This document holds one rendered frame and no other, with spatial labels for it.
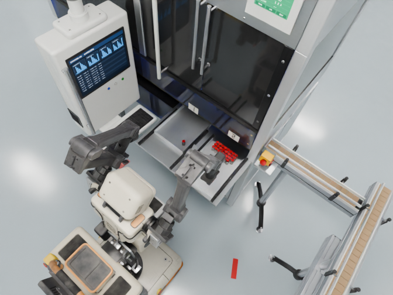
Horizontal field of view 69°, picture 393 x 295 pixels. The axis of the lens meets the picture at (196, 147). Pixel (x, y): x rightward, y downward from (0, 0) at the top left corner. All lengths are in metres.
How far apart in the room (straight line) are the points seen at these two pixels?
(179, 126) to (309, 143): 1.73
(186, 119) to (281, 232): 1.39
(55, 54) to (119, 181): 0.73
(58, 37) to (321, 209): 2.56
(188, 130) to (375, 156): 2.26
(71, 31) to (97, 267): 1.23
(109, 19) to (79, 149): 0.87
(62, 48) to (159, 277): 1.63
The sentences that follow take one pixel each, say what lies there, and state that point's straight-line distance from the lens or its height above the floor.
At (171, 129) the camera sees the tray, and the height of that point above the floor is 0.88.
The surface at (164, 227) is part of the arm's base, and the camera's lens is 1.39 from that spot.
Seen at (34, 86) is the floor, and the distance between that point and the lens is 3.82.
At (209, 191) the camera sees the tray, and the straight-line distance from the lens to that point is 1.83.
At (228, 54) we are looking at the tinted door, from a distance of 1.51.
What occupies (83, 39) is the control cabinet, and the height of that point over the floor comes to 1.53.
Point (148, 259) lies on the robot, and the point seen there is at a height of 0.28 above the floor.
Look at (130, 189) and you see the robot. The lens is 1.29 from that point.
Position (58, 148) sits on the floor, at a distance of 3.20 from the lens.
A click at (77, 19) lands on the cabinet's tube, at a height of 1.61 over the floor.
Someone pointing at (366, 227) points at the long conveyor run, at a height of 0.93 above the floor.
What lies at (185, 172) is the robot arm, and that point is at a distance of 1.06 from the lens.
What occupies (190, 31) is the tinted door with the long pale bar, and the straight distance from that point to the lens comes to 1.61.
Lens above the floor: 2.57
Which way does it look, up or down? 59 degrees down
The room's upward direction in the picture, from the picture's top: 7 degrees clockwise
